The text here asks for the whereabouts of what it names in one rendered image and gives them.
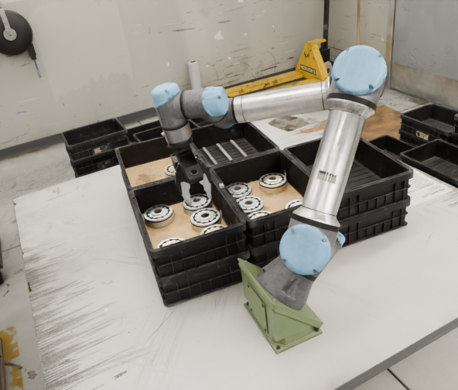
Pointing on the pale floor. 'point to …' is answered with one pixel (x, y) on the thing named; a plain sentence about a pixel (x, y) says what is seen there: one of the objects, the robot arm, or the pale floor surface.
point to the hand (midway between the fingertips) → (199, 200)
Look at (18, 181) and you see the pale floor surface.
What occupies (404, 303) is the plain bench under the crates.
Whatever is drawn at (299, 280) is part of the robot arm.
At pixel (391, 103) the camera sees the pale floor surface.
